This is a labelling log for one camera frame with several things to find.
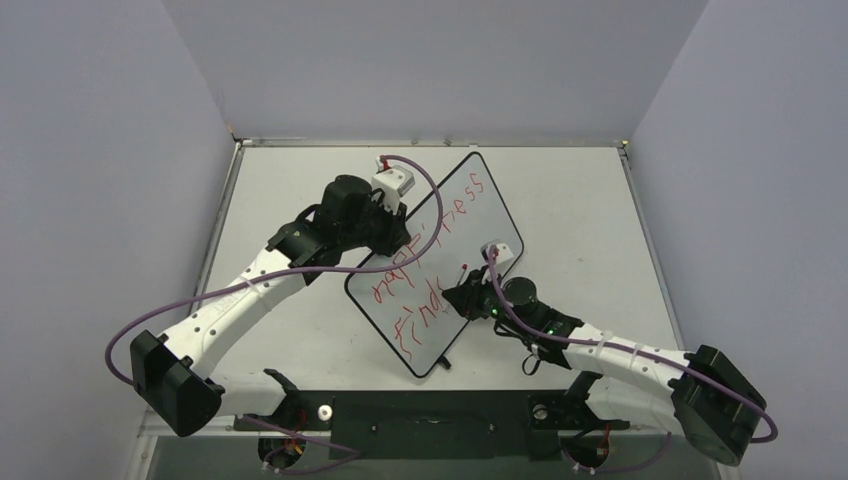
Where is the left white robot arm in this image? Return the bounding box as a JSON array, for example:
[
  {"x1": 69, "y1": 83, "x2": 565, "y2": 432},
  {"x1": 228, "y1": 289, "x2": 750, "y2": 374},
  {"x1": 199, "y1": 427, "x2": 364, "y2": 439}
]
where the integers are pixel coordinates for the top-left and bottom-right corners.
[{"x1": 130, "y1": 167, "x2": 414, "y2": 437}]

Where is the purple cable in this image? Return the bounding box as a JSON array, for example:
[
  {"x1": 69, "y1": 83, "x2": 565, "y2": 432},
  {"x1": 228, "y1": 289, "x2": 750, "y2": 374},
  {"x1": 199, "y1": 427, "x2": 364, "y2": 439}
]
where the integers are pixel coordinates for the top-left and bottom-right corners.
[
  {"x1": 104, "y1": 154, "x2": 446, "y2": 476},
  {"x1": 486, "y1": 248, "x2": 780, "y2": 444}
]

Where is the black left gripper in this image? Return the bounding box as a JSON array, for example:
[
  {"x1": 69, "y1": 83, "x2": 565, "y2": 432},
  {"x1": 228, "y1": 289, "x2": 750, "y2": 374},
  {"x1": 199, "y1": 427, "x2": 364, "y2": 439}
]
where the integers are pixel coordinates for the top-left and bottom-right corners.
[{"x1": 340, "y1": 192, "x2": 409, "y2": 259}]

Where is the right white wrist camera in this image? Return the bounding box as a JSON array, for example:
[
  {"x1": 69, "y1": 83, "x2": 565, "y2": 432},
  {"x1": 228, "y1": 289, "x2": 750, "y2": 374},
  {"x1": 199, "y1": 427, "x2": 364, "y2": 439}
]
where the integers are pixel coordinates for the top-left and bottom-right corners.
[{"x1": 481, "y1": 240, "x2": 516, "y2": 281}]

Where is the white whiteboard with black frame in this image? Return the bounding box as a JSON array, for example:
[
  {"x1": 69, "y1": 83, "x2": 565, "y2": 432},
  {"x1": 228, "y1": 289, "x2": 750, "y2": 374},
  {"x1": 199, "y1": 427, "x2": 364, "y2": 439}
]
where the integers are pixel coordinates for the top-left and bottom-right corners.
[{"x1": 344, "y1": 152, "x2": 524, "y2": 378}]

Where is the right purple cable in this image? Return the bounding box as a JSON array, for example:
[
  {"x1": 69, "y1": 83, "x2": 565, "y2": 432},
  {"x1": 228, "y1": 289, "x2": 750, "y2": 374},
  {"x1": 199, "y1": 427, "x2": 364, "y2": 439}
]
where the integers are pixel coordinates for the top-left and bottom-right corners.
[{"x1": 486, "y1": 248, "x2": 780, "y2": 444}]

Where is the white marker pen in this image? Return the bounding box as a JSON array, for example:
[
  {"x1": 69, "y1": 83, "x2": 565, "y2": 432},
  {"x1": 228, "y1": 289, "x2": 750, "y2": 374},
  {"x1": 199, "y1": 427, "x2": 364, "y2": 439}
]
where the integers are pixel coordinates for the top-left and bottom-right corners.
[{"x1": 455, "y1": 263, "x2": 468, "y2": 286}]

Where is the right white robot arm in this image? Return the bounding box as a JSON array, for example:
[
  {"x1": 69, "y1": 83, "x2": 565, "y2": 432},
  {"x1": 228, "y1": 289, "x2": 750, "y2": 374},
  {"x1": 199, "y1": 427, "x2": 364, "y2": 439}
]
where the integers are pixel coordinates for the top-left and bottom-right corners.
[{"x1": 441, "y1": 269, "x2": 767, "y2": 466}]

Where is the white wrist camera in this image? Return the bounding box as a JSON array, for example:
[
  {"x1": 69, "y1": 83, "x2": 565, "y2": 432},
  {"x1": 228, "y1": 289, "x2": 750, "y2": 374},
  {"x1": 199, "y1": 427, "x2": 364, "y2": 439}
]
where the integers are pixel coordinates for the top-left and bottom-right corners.
[
  {"x1": 481, "y1": 240, "x2": 516, "y2": 281},
  {"x1": 370, "y1": 167, "x2": 415, "y2": 214}
]

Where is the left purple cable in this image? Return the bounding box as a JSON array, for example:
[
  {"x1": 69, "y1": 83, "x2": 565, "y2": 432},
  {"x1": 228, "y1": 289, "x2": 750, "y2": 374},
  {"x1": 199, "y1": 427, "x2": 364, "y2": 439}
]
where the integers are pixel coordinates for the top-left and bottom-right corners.
[{"x1": 104, "y1": 154, "x2": 446, "y2": 476}]

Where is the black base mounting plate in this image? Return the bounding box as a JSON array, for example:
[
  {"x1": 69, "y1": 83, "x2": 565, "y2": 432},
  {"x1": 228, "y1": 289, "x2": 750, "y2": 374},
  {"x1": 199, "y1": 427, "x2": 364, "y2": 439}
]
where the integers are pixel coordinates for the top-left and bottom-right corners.
[{"x1": 234, "y1": 390, "x2": 630, "y2": 461}]

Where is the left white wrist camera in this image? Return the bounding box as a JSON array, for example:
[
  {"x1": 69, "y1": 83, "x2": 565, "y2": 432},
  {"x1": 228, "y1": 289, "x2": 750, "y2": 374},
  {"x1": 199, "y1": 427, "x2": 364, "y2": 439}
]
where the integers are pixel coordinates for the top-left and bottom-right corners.
[{"x1": 370, "y1": 167, "x2": 415, "y2": 214}]

